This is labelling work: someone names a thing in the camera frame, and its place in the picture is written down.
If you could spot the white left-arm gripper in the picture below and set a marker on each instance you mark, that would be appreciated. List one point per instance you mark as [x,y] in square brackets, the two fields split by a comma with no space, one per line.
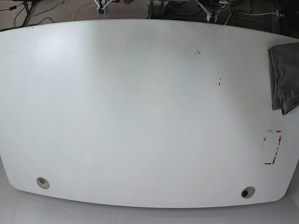
[212,8]

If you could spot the white right-arm gripper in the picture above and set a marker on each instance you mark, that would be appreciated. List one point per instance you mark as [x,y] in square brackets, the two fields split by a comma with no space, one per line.
[102,5]

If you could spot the grey t-shirt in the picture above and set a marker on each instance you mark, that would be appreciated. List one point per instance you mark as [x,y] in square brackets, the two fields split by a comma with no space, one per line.
[284,76]

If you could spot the black tripod stand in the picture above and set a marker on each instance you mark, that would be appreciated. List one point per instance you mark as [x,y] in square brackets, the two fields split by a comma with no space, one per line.
[28,6]

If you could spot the red tape marking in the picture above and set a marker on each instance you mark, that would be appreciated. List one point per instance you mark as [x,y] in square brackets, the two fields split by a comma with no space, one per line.
[270,147]

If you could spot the right table grommet hole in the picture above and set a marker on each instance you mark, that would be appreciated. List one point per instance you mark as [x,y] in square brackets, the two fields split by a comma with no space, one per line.
[248,192]

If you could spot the table grommet hole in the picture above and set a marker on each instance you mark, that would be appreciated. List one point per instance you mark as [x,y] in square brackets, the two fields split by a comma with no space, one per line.
[42,183]
[248,192]

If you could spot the left table grommet hole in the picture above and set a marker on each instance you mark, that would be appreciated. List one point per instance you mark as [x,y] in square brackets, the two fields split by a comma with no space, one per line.
[42,183]

